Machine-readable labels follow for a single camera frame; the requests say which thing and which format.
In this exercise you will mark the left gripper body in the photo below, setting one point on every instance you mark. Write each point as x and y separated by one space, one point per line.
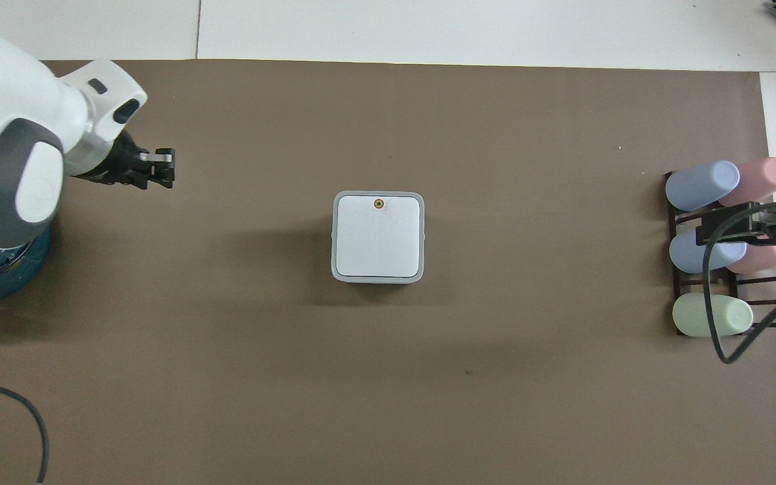
118 165

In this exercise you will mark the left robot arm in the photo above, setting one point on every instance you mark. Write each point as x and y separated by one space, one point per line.
4 114

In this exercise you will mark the white grey trash can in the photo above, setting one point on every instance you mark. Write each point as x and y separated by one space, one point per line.
378 236

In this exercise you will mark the pink plastic cup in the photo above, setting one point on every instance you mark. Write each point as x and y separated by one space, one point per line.
762 259
762 178

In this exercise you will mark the blue plastic cup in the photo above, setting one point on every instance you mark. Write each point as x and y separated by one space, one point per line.
688 254
701 184

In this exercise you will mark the dark brown cup rack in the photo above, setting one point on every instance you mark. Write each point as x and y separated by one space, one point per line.
675 281

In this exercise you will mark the green plastic cup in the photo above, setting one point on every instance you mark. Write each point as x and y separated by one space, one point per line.
698 315

